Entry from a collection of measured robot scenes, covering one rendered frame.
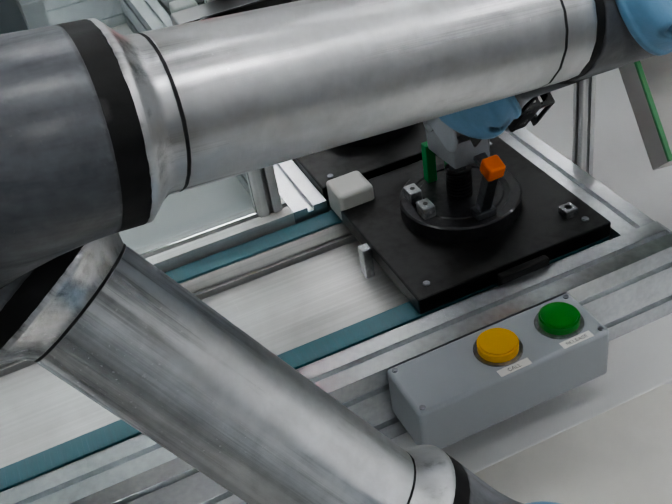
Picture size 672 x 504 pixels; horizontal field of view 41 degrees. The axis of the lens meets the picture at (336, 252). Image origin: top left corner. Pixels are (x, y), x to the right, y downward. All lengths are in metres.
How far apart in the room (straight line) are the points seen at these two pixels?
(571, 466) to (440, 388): 0.16
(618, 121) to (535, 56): 0.94
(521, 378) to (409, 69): 0.48
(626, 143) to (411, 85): 0.94
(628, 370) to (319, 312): 0.34
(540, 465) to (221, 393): 0.46
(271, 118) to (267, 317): 0.63
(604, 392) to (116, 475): 0.50
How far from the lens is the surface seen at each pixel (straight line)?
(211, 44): 0.41
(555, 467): 0.92
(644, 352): 1.03
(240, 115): 0.41
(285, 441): 0.54
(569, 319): 0.90
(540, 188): 1.08
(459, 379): 0.86
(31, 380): 1.05
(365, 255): 1.01
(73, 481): 0.87
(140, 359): 0.51
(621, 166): 1.32
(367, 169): 1.14
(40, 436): 0.99
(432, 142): 1.01
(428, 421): 0.84
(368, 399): 0.89
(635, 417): 0.97
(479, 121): 0.64
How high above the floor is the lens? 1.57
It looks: 37 degrees down
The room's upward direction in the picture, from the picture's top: 10 degrees counter-clockwise
